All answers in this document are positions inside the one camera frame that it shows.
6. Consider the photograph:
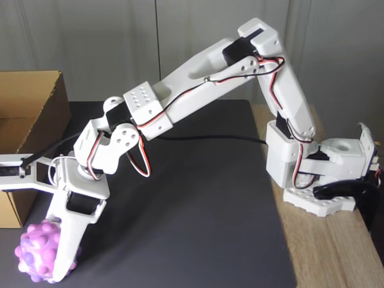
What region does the dark grey table mat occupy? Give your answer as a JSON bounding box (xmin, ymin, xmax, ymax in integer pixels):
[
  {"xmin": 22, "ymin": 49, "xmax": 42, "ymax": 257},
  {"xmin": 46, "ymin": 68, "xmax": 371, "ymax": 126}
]
[{"xmin": 0, "ymin": 100, "xmax": 298, "ymax": 288}]

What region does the black table clamp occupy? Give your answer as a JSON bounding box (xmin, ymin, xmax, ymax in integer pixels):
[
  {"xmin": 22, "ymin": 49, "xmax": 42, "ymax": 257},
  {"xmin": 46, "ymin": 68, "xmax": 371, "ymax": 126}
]
[{"xmin": 313, "ymin": 179, "xmax": 380, "ymax": 233}]

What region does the purple pink knobbly ball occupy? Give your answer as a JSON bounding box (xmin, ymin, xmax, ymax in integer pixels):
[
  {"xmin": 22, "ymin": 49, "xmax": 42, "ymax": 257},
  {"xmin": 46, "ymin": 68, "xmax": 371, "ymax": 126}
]
[{"xmin": 14, "ymin": 218, "xmax": 82, "ymax": 284}]

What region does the brown cardboard box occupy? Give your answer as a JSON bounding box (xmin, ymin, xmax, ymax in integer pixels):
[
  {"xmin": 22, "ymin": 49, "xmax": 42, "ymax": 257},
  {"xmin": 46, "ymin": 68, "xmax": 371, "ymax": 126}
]
[{"xmin": 0, "ymin": 70, "xmax": 72, "ymax": 229}]

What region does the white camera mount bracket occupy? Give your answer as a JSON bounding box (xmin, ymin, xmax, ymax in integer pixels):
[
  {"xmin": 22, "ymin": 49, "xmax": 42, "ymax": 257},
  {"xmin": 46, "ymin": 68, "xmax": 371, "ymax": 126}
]
[{"xmin": 0, "ymin": 153, "xmax": 65, "ymax": 193}]

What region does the black camera cable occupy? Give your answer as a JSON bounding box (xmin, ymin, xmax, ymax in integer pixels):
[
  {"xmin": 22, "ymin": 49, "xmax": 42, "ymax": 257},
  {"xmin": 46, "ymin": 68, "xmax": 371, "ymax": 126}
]
[{"xmin": 20, "ymin": 134, "xmax": 269, "ymax": 169}]

